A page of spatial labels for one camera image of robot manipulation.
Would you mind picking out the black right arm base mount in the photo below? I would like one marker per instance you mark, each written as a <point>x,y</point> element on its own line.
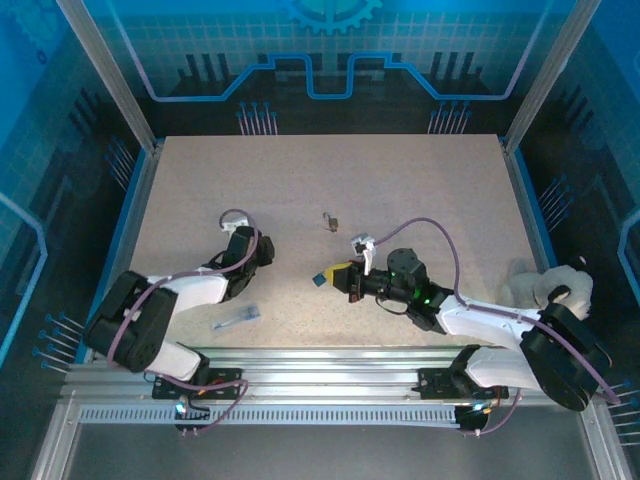
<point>435,382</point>

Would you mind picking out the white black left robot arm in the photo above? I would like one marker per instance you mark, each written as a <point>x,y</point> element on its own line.
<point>200,292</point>

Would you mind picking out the white grey plush toy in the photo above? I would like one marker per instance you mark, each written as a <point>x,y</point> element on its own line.
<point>560,277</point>

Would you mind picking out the blue-edged aluminium side rail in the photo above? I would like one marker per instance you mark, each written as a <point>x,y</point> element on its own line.
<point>124,250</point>
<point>529,200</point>

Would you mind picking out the small brass padlock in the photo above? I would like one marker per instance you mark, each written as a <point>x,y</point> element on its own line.
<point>334,224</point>

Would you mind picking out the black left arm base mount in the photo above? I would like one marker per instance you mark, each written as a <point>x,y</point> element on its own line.
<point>230,382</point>

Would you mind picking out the aluminium frame post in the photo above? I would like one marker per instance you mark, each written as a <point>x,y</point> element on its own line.
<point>112,75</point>
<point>550,75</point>

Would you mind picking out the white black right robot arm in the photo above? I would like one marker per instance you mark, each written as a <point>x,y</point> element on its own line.
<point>490,320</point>

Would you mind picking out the aluminium mounting rail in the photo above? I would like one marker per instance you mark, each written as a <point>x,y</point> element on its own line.
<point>325,372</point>

